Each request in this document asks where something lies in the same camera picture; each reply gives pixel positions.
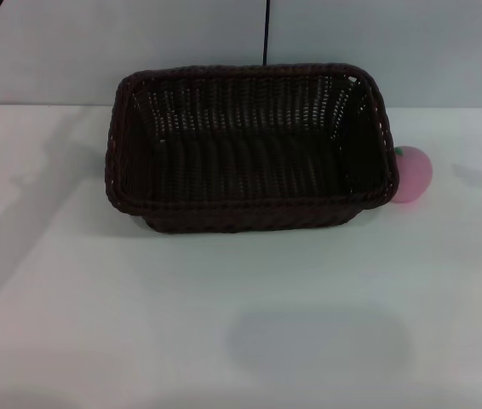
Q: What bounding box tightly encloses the pink toy peach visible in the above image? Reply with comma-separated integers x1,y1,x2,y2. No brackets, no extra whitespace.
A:
387,145,433,205

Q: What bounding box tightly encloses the dark brown woven rectangular basket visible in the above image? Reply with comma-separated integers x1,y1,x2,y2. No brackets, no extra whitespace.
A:
104,62,401,235

